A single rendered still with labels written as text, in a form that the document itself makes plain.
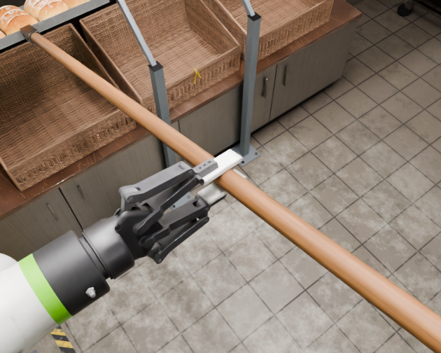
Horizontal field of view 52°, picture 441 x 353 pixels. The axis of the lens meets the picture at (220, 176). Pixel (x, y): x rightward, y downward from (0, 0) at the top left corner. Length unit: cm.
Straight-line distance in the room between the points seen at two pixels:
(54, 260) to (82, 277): 4
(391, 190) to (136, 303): 149
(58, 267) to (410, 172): 241
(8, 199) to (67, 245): 143
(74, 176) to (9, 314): 144
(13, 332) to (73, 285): 8
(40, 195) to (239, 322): 106
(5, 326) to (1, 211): 143
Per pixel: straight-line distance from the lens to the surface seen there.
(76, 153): 196
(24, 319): 56
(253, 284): 227
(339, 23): 260
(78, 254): 56
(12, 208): 196
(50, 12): 154
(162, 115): 191
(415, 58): 345
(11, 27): 153
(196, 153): 67
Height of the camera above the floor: 213
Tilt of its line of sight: 57 degrees down
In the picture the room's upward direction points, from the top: straight up
